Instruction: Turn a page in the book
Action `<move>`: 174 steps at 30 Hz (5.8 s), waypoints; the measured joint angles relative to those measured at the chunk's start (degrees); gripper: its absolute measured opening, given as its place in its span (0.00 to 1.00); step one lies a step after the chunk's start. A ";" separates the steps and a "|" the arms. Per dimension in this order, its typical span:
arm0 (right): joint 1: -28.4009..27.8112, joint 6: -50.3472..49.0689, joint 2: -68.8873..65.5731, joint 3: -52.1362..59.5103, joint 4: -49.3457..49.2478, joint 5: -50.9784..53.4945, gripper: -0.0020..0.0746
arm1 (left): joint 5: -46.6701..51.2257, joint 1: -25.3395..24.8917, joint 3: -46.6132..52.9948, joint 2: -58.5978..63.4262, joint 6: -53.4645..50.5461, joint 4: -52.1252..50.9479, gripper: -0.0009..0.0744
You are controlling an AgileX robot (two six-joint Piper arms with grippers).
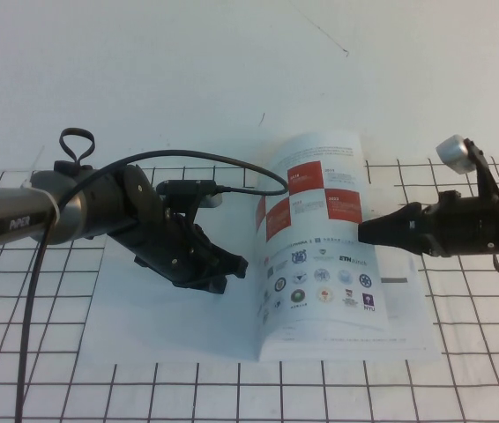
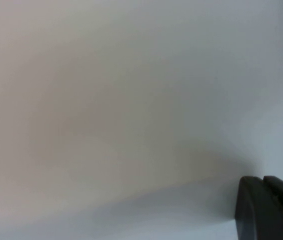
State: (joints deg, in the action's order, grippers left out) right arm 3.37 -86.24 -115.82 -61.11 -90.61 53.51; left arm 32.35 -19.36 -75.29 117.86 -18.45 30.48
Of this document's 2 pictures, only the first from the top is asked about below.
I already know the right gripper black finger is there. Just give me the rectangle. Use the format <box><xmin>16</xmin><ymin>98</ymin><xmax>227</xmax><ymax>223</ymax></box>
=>
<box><xmin>358</xmin><ymin>204</ymin><xmax>422</xmax><ymax>234</ymax></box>
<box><xmin>358</xmin><ymin>229</ymin><xmax>425</xmax><ymax>255</ymax></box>

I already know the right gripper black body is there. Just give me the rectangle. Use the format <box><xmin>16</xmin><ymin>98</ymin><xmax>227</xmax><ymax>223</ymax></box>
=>
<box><xmin>421</xmin><ymin>189</ymin><xmax>499</xmax><ymax>259</ymax></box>

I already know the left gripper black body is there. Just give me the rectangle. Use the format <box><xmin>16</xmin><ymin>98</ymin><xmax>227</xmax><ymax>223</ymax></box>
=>
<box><xmin>108</xmin><ymin>163</ymin><xmax>216</xmax><ymax>290</ymax></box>

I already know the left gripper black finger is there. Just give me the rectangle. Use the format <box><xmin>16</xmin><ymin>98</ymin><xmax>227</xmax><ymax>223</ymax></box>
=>
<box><xmin>178</xmin><ymin>278</ymin><xmax>227</xmax><ymax>294</ymax></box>
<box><xmin>209</xmin><ymin>244</ymin><xmax>250</xmax><ymax>279</ymax></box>

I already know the white brochure book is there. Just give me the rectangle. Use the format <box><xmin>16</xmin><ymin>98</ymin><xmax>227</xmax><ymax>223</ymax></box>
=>
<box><xmin>79</xmin><ymin>130</ymin><xmax>441</xmax><ymax>365</ymax></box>

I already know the white black-grid tablecloth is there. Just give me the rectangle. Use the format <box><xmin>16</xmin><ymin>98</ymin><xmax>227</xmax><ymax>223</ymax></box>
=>
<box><xmin>0</xmin><ymin>154</ymin><xmax>499</xmax><ymax>423</ymax></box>

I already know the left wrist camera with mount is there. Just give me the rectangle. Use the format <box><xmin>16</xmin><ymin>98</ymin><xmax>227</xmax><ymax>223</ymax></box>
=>
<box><xmin>156</xmin><ymin>178</ymin><xmax>224</xmax><ymax>226</ymax></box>

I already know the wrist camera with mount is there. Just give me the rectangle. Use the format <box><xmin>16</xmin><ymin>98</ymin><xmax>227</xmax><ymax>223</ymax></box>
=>
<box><xmin>156</xmin><ymin>178</ymin><xmax>224</xmax><ymax>226</ymax></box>
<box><xmin>436</xmin><ymin>135</ymin><xmax>497</xmax><ymax>199</ymax></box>

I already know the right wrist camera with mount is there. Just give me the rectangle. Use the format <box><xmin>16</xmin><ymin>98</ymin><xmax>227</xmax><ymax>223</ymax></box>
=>
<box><xmin>436</xmin><ymin>135</ymin><xmax>497</xmax><ymax>199</ymax></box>

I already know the white cable tie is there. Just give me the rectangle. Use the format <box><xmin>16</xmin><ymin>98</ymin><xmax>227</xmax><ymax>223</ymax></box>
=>
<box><xmin>22</xmin><ymin>178</ymin><xmax>62</xmax><ymax>226</ymax></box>

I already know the short black looped cable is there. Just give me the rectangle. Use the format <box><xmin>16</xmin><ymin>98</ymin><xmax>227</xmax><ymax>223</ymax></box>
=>
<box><xmin>58</xmin><ymin>127</ymin><xmax>96</xmax><ymax>167</ymax></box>

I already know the long black camera cable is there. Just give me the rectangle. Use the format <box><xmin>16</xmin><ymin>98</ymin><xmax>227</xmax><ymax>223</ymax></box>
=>
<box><xmin>15</xmin><ymin>149</ymin><xmax>290</xmax><ymax>423</ymax></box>

